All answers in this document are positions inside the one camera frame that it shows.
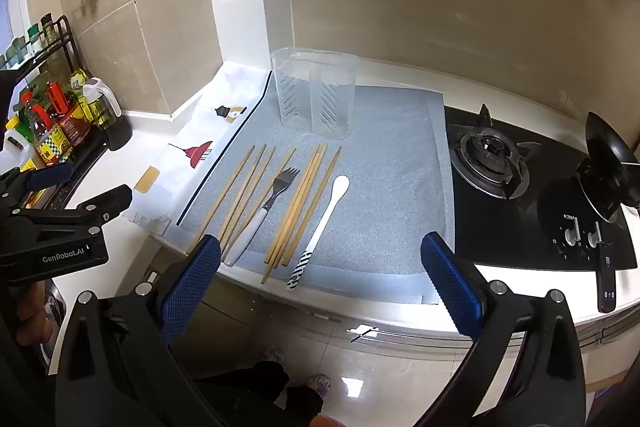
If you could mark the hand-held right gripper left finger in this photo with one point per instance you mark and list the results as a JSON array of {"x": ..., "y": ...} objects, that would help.
[{"x": 190, "y": 292}]

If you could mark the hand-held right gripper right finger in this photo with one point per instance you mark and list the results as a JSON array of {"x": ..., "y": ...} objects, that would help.
[{"x": 450, "y": 287}]

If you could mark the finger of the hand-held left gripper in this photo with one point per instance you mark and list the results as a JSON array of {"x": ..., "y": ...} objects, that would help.
[
  {"x": 100, "y": 204},
  {"x": 47, "y": 176}
]

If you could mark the wooden chopstick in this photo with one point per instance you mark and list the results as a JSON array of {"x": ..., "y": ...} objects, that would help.
[
  {"x": 302, "y": 205},
  {"x": 241, "y": 192},
  {"x": 220, "y": 199},
  {"x": 285, "y": 163},
  {"x": 288, "y": 215},
  {"x": 296, "y": 205},
  {"x": 313, "y": 206},
  {"x": 248, "y": 200}
]

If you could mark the clear plastic utensil holder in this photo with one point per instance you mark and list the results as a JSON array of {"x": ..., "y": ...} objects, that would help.
[{"x": 330, "y": 107}]

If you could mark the person's left hand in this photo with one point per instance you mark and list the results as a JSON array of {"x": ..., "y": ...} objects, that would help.
[{"x": 32, "y": 312}]

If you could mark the red cap sauce bottle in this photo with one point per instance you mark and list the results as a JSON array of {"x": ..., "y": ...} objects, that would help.
[
  {"x": 47, "y": 137},
  {"x": 69, "y": 117}
]

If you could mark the white plastic jug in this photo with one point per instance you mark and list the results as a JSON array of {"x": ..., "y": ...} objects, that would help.
[{"x": 12, "y": 141}]

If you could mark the black spice rack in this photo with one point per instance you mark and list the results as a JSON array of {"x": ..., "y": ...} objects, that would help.
[{"x": 115, "y": 134}]

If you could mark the oil dispenser with white cap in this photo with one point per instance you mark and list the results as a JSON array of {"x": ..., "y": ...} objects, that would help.
[{"x": 102, "y": 104}]

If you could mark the beige base cabinet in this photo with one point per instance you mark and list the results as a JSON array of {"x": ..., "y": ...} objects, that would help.
[{"x": 280, "y": 322}]

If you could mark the black glass gas cooktop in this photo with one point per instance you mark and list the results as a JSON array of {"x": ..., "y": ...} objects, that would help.
[{"x": 540, "y": 252}]

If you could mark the yellow label bottle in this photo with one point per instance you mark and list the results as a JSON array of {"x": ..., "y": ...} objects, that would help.
[{"x": 80, "y": 84}]

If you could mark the patterned slipper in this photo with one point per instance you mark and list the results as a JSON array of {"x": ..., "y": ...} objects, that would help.
[
  {"x": 272, "y": 353},
  {"x": 319, "y": 383}
]

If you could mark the person's dark pants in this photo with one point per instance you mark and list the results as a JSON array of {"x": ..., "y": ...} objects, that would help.
[{"x": 250, "y": 389}]

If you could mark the grey textured mat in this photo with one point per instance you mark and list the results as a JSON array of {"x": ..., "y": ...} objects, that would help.
[{"x": 390, "y": 187}]

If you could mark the white printed cloth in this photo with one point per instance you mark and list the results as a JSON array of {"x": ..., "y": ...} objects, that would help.
[{"x": 200, "y": 132}]

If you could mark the silver stove knob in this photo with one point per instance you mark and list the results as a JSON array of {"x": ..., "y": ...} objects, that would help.
[
  {"x": 595, "y": 234},
  {"x": 574, "y": 229}
]

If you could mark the black burner grate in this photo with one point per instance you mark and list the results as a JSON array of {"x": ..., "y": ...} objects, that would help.
[{"x": 492, "y": 157}]

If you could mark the black handheld device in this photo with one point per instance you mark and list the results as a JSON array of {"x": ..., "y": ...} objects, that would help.
[{"x": 607, "y": 277}]

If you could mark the black wok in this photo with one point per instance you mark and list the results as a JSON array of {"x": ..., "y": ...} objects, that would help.
[{"x": 605, "y": 152}]

